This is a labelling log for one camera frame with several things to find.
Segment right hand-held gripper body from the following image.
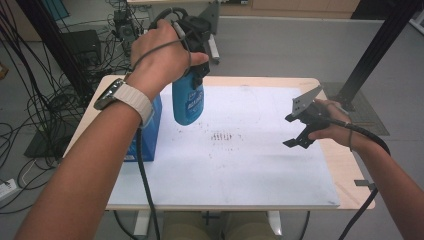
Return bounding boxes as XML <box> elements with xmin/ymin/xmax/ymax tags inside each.
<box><xmin>289</xmin><ymin>84</ymin><xmax>332</xmax><ymax>134</ymax></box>

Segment grey metal clamp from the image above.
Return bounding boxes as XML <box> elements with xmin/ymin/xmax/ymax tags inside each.
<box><xmin>353</xmin><ymin>179</ymin><xmax>377</xmax><ymax>192</ymax></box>

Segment person's right hand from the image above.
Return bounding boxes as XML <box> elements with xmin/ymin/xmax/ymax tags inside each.
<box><xmin>308</xmin><ymin>99</ymin><xmax>364</xmax><ymax>149</ymax></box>

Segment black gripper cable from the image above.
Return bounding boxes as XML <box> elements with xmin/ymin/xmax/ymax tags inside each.
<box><xmin>328</xmin><ymin>118</ymin><xmax>392</xmax><ymax>240</ymax></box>
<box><xmin>134</xmin><ymin>6</ymin><xmax>191</xmax><ymax>240</ymax></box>

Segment black metal frame post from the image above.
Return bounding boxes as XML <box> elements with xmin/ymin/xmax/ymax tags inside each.
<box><xmin>333</xmin><ymin>0</ymin><xmax>424</xmax><ymax>113</ymax></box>
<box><xmin>14</xmin><ymin>0</ymin><xmax>96</xmax><ymax>101</ymax></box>

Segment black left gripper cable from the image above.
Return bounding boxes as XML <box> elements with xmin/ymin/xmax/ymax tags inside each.
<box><xmin>134</xmin><ymin>6</ymin><xmax>191</xmax><ymax>240</ymax></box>

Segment person's olive trousers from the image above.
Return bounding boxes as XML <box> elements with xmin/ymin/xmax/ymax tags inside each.
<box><xmin>162</xmin><ymin>210</ymin><xmax>278</xmax><ymax>240</ymax></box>

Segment blue plastic bottle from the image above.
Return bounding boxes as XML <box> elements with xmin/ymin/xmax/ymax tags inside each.
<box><xmin>171</xmin><ymin>71</ymin><xmax>205</xmax><ymax>127</ymax></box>

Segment person's left hand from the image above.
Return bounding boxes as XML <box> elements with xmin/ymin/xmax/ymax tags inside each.
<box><xmin>124</xmin><ymin>18</ymin><xmax>210</xmax><ymax>101</ymax></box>

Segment light wooden cabinet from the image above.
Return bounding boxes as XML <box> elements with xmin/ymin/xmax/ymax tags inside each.
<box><xmin>219</xmin><ymin>0</ymin><xmax>361</xmax><ymax>19</ymax></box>

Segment blue cardboard box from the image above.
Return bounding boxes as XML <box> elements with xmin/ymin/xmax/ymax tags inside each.
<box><xmin>124</xmin><ymin>93</ymin><xmax>164</xmax><ymax>163</ymax></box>

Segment black computer case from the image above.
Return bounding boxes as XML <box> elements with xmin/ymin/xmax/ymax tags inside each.
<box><xmin>61</xmin><ymin>29</ymin><xmax>103</xmax><ymax>73</ymax></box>

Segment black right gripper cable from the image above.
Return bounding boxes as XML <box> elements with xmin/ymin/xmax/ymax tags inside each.
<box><xmin>328</xmin><ymin>118</ymin><xmax>392</xmax><ymax>240</ymax></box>

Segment wooden table with white legs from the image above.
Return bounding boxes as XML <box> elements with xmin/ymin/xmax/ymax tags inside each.
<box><xmin>63</xmin><ymin>74</ymin><xmax>376</xmax><ymax>238</ymax></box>

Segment teal panel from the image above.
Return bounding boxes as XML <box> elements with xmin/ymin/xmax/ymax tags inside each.
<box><xmin>41</xmin><ymin>0</ymin><xmax>71</xmax><ymax>21</ymax></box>

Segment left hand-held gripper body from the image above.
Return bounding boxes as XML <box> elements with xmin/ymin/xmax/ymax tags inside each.
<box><xmin>173</xmin><ymin>14</ymin><xmax>212</xmax><ymax>55</ymax></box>

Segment black electronic device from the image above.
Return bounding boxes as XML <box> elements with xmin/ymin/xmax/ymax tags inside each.
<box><xmin>113</xmin><ymin>9</ymin><xmax>136</xmax><ymax>41</ymax></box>

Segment white power strip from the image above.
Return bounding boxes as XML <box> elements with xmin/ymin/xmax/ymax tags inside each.
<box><xmin>0</xmin><ymin>178</ymin><xmax>18</xmax><ymax>203</ymax></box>

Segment tangle of black floor cables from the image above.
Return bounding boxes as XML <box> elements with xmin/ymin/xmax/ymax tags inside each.
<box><xmin>0</xmin><ymin>0</ymin><xmax>141</xmax><ymax>214</ymax></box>

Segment silver watch with beige band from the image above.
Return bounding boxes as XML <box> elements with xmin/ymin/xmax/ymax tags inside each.
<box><xmin>93</xmin><ymin>78</ymin><xmax>155</xmax><ymax>128</ymax></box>

